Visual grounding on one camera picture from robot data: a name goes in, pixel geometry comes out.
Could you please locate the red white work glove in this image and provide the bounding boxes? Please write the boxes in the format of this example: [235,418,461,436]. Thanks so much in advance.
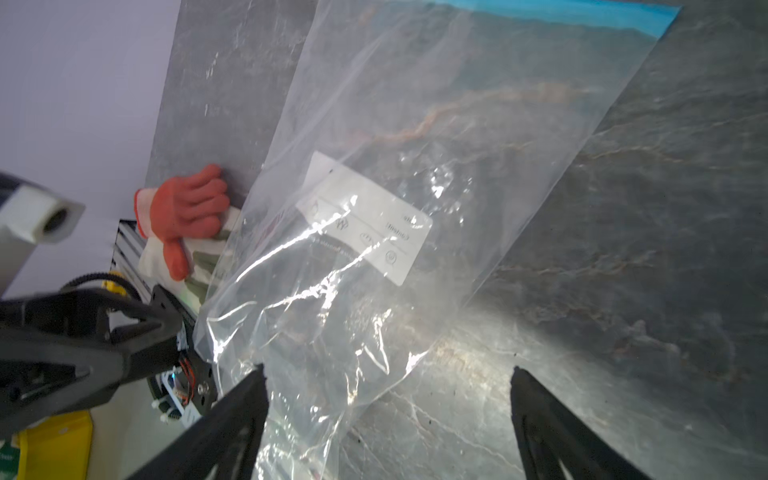
[133,165,240,311]

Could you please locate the clear zip top bag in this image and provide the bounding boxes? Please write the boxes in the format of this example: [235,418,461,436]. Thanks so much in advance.
[194,1,679,479]

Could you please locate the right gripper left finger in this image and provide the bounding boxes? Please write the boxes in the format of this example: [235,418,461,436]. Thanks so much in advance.
[131,364,269,479]

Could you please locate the yellow tape measure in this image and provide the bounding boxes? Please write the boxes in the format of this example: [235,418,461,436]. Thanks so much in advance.
[17,410,93,480]

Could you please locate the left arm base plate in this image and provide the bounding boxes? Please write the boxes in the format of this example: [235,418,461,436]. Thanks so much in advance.
[148,285,218,428]

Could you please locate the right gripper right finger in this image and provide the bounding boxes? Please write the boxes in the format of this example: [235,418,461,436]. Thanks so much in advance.
[510,367,649,480]

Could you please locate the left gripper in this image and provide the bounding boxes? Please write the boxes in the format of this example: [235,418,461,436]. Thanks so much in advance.
[1,288,183,435]

